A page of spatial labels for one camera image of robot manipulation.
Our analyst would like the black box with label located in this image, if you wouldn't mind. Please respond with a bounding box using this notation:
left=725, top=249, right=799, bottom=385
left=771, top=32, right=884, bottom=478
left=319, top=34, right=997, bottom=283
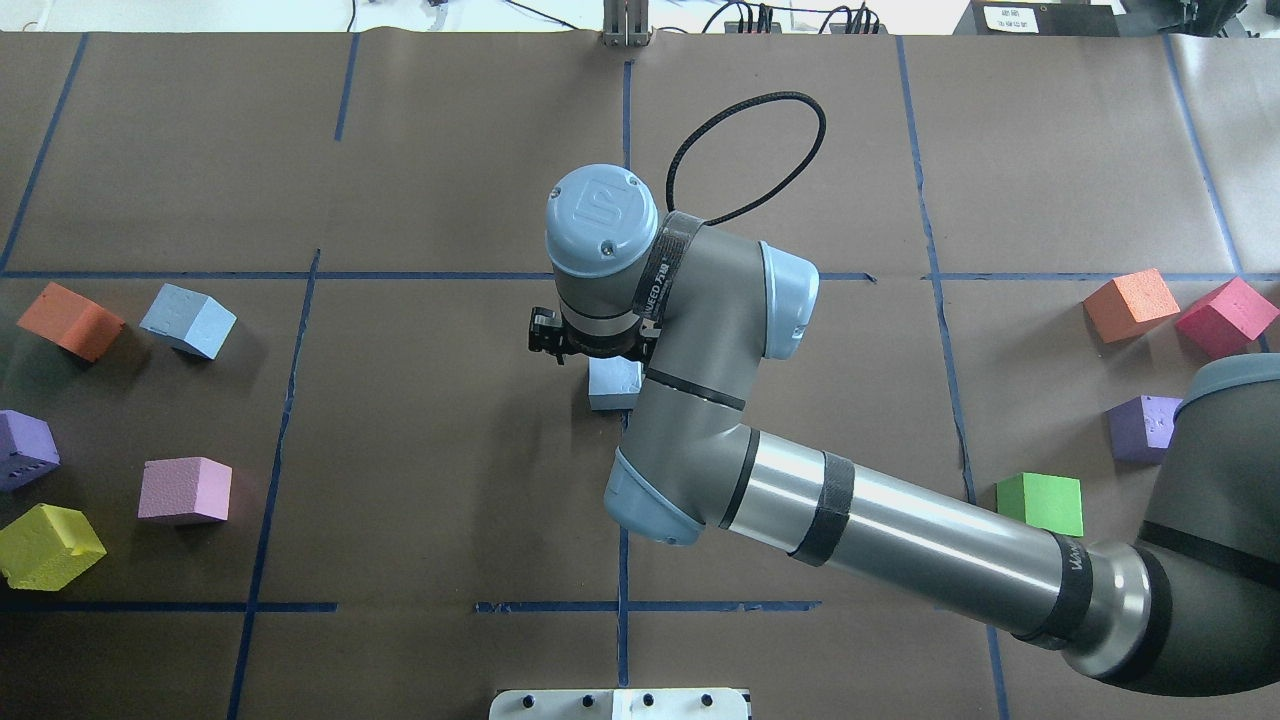
left=952, top=1, right=1120, bottom=37

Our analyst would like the light blue foam block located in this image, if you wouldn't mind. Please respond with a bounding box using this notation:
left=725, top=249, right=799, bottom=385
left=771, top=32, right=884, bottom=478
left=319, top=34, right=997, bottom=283
left=140, top=283, right=237, bottom=361
left=588, top=357, right=644, bottom=413

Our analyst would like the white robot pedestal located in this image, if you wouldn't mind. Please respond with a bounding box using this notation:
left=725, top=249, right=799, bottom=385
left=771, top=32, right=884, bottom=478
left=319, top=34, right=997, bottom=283
left=488, top=687, right=754, bottom=719

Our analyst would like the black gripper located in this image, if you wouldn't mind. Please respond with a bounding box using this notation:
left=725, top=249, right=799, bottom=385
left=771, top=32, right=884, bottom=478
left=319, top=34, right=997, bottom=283
left=527, top=307, right=657, bottom=365

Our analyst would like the orange foam block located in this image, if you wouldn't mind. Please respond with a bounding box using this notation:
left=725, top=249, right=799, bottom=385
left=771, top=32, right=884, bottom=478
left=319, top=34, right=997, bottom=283
left=17, top=282, right=125, bottom=363
left=1083, top=268, right=1181, bottom=345

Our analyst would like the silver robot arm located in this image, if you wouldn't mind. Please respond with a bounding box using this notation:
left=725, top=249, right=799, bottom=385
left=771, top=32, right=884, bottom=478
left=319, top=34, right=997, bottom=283
left=529, top=164, right=1279, bottom=697

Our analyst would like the purple foam block near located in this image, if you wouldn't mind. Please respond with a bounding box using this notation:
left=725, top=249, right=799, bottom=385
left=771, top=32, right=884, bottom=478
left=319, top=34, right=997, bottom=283
left=1103, top=395, right=1181, bottom=465

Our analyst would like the orange foam block near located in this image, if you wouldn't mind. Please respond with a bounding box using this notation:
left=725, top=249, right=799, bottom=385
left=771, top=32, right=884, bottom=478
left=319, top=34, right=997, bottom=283
left=1083, top=268, right=1181, bottom=345

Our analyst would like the aluminium frame post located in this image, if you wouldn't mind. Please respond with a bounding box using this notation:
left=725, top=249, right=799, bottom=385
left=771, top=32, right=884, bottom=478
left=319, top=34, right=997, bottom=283
left=600, top=0, right=653, bottom=47

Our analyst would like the orange foam block far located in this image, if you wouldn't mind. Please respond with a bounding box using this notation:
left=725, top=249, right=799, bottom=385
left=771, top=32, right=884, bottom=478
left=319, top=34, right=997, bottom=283
left=17, top=282, right=125, bottom=363

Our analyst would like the crimson foam block right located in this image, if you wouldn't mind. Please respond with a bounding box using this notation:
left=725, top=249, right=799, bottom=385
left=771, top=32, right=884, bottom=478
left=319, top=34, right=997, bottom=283
left=1175, top=278, right=1279, bottom=360

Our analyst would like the purple foam block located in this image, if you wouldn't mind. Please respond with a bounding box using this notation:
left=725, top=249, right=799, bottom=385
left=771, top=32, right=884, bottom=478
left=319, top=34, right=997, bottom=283
left=1103, top=395, right=1181, bottom=465
left=1, top=409, right=61, bottom=492

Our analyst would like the yellow foam block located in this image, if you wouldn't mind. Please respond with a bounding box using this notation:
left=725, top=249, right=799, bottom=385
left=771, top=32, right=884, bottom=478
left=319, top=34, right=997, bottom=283
left=1, top=503, right=108, bottom=592

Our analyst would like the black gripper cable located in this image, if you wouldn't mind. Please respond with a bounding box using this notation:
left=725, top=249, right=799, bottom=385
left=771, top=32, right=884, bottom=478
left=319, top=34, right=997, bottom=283
left=666, top=91, right=828, bottom=227

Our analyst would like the purple foam block far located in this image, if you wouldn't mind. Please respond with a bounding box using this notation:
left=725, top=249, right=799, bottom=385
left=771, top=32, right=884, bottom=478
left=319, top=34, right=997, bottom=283
left=1, top=409, right=61, bottom=492

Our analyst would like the pink foam block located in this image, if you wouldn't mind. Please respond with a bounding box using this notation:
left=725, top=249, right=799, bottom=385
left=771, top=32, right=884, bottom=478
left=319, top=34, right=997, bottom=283
left=136, top=457, right=233, bottom=525

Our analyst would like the green foam block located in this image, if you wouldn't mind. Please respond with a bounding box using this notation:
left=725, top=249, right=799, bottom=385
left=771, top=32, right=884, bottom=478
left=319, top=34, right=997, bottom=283
left=995, top=471, right=1085, bottom=538

